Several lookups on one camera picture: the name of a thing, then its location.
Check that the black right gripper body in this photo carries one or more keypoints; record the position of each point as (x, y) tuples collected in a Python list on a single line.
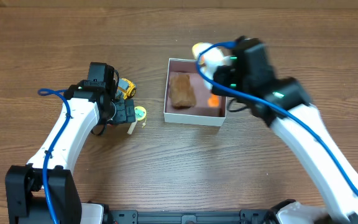
[(223, 74)]

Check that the yellow toy truck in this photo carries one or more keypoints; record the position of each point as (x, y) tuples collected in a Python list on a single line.
[(126, 89)]

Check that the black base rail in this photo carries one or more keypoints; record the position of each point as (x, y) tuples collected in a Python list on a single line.
[(239, 217)]

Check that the white plush duck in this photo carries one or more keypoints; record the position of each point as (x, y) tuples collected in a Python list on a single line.
[(209, 63)]

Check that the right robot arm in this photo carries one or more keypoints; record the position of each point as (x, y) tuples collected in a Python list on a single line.
[(287, 109)]

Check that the brown plush toy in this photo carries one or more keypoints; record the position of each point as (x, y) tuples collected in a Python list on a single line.
[(181, 92)]

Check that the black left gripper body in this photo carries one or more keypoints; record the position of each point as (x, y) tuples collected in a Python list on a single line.
[(126, 112)]

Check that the white square cardboard box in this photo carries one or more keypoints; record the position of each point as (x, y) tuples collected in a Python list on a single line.
[(208, 111)]

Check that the wooden rattle drum toy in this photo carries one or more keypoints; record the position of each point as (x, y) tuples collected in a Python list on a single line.
[(140, 115)]

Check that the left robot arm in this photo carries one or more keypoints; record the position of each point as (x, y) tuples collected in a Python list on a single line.
[(43, 190)]

